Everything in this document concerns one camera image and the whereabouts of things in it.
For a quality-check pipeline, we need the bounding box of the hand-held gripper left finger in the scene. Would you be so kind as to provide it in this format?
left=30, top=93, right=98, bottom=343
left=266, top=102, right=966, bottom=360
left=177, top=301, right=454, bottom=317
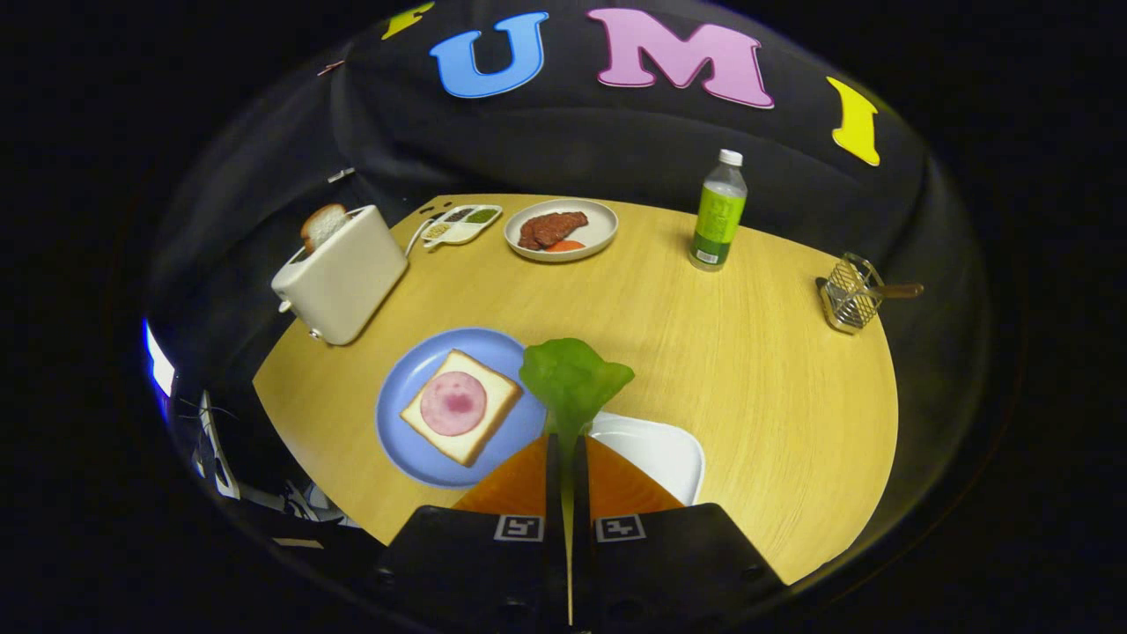
left=373, top=431, right=571, bottom=630

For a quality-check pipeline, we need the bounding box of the white square plate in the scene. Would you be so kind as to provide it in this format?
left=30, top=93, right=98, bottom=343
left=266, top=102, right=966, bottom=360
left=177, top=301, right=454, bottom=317
left=588, top=411, right=706, bottom=506

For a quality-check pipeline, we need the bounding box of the white toaster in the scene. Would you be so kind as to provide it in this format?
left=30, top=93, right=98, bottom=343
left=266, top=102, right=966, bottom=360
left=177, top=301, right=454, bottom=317
left=271, top=204, right=410, bottom=347

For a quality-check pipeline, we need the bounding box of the pink ham slice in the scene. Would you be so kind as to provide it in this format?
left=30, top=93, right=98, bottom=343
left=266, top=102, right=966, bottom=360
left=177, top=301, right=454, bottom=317
left=420, top=371, right=488, bottom=438

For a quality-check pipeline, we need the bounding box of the toasted brown bread slice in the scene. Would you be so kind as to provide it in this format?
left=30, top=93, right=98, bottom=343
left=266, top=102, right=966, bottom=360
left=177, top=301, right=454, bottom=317
left=300, top=203, right=350, bottom=255

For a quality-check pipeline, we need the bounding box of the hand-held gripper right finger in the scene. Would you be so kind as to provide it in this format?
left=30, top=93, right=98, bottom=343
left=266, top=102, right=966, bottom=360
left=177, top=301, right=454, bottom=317
left=572, top=431, right=788, bottom=630

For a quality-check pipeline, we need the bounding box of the green label plastic bottle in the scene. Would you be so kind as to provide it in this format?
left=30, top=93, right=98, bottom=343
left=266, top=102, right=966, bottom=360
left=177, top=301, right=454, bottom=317
left=689, top=149, right=748, bottom=272

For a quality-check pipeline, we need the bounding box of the blue round plate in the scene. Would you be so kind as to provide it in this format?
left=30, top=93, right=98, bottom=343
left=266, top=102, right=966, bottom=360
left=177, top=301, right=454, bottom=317
left=376, top=328, right=551, bottom=490

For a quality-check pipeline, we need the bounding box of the white divided condiment tray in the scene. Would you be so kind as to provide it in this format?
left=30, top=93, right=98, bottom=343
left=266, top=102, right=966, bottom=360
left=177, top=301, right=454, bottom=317
left=421, top=204, right=504, bottom=250

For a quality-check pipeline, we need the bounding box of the green lettuce leaf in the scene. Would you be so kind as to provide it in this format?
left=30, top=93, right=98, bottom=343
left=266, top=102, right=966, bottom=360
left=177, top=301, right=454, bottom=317
left=519, top=337, right=636, bottom=459

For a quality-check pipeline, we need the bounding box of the metal wire basket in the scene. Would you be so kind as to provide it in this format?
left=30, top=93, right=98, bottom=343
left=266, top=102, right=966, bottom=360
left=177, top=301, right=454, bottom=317
left=815, top=253, right=884, bottom=335

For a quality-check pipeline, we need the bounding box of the beige round plate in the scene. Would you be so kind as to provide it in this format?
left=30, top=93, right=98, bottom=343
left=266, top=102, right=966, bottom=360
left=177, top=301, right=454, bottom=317
left=504, top=198, right=619, bottom=263

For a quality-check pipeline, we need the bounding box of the white bread slice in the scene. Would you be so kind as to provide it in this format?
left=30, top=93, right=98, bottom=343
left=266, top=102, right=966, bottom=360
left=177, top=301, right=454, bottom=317
left=400, top=349, right=524, bottom=468

